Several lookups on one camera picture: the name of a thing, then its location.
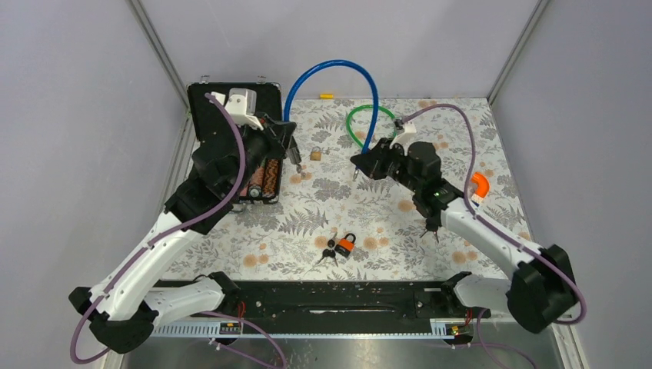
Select green cable lock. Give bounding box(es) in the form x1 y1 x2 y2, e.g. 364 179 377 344
344 104 398 148

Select small brass padlock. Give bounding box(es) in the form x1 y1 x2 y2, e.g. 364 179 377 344
309 146 323 161

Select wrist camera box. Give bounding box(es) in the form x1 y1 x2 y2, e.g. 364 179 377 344
390 118 417 148
210 88 264 131

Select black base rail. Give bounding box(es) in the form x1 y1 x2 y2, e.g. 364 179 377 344
165 278 493 337

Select black padlock keys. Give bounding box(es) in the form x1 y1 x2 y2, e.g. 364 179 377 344
419 217 441 244

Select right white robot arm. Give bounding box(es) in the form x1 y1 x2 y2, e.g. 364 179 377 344
351 139 587 334

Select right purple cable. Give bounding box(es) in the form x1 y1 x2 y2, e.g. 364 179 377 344
402 104 587 325

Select blue cable lock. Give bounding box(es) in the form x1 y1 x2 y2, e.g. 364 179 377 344
282 59 381 177

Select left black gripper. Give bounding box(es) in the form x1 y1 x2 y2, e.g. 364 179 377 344
228 112 298 197

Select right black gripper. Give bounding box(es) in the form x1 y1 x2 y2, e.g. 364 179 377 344
350 138 421 194

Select floral table mat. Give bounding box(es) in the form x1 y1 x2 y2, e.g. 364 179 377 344
165 98 530 281

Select orange black padlock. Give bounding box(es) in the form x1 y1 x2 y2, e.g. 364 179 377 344
334 233 357 258

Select black poker chip case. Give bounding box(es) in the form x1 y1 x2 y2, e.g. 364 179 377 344
186 81 283 204

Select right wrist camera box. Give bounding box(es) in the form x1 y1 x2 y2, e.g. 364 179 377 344
390 118 417 148

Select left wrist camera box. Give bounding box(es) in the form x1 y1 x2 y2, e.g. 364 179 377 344
210 88 264 131

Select orange white blue toy block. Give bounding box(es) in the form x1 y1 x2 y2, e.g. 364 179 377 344
471 171 491 206

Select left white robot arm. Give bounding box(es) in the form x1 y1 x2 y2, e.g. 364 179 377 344
68 114 297 354

